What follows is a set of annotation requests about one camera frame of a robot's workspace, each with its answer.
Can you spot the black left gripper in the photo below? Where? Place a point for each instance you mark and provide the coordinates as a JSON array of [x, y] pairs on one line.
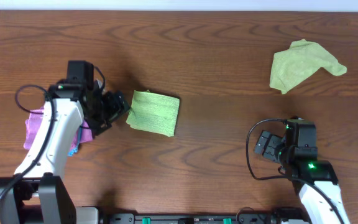
[[111, 109]]

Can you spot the folded purple cloth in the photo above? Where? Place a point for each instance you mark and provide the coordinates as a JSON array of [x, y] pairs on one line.
[[33, 125]]

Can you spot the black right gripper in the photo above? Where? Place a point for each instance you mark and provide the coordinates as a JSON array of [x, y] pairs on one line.
[[274, 141]]

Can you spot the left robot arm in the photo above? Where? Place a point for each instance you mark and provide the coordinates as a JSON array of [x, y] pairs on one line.
[[36, 192]]

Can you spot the crumpled light green cloth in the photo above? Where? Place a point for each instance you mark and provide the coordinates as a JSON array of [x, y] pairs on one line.
[[300, 61]]

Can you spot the light green cloth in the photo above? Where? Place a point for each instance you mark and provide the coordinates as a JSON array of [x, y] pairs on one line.
[[153, 113], [300, 61]]

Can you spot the folded blue cloth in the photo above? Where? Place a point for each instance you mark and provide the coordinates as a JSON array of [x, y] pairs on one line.
[[74, 149]]

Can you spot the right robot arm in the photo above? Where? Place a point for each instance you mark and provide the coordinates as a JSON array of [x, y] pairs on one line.
[[314, 180]]

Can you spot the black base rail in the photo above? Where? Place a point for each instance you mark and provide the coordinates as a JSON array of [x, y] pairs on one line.
[[245, 215]]

